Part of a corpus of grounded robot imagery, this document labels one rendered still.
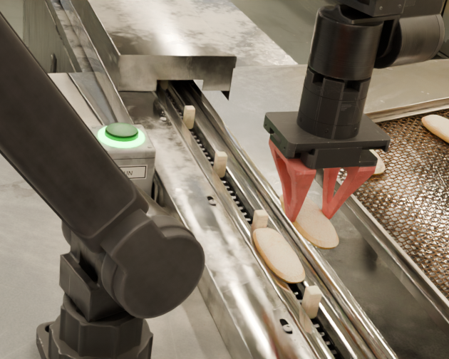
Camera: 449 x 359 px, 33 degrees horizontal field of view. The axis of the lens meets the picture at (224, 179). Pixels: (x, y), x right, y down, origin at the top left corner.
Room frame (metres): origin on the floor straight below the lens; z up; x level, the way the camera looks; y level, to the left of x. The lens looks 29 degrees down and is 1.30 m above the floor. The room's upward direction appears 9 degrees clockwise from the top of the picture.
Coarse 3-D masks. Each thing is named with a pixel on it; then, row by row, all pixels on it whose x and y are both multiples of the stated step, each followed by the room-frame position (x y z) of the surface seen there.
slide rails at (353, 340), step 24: (192, 144) 0.91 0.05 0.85; (216, 144) 0.92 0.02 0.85; (240, 168) 0.86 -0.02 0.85; (240, 216) 0.75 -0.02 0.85; (288, 240) 0.71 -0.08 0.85; (264, 264) 0.66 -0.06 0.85; (288, 288) 0.62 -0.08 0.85; (336, 312) 0.60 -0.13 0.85; (312, 336) 0.55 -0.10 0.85; (336, 336) 0.56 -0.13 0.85; (360, 336) 0.57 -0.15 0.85
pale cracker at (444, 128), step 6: (426, 120) 0.93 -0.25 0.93; (432, 120) 0.93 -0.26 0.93; (438, 120) 0.93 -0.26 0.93; (444, 120) 0.93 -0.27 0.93; (426, 126) 0.93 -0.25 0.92; (432, 126) 0.92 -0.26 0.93; (438, 126) 0.91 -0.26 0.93; (444, 126) 0.91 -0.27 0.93; (438, 132) 0.90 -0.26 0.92; (444, 132) 0.90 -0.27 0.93; (444, 138) 0.89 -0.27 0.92
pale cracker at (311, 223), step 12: (312, 204) 0.66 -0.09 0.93; (300, 216) 0.63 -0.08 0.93; (312, 216) 0.63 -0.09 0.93; (324, 216) 0.64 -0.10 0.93; (300, 228) 0.62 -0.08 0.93; (312, 228) 0.61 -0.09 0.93; (324, 228) 0.62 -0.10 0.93; (312, 240) 0.60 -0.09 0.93; (324, 240) 0.60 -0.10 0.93; (336, 240) 0.60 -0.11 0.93
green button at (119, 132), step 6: (108, 126) 0.81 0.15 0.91; (114, 126) 0.81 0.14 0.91; (120, 126) 0.82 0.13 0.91; (126, 126) 0.82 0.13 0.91; (132, 126) 0.82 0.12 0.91; (108, 132) 0.80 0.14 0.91; (114, 132) 0.80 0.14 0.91; (120, 132) 0.80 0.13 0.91; (126, 132) 0.80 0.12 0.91; (132, 132) 0.80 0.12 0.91; (138, 132) 0.81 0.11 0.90; (108, 138) 0.79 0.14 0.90; (114, 138) 0.79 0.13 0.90; (120, 138) 0.79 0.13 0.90; (126, 138) 0.79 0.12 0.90; (132, 138) 0.80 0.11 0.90
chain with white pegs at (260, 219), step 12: (168, 96) 1.09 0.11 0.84; (180, 108) 1.04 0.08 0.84; (192, 108) 0.98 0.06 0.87; (192, 120) 0.98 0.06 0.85; (192, 132) 0.97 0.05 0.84; (204, 144) 0.94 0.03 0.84; (216, 156) 0.86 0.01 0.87; (216, 168) 0.85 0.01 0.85; (240, 204) 0.79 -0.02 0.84; (264, 216) 0.72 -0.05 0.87; (252, 228) 0.73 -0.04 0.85; (312, 288) 0.60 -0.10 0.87; (300, 300) 0.62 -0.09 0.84; (312, 300) 0.59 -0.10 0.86; (312, 312) 0.59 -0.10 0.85; (324, 336) 0.57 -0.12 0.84; (336, 348) 0.55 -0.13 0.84
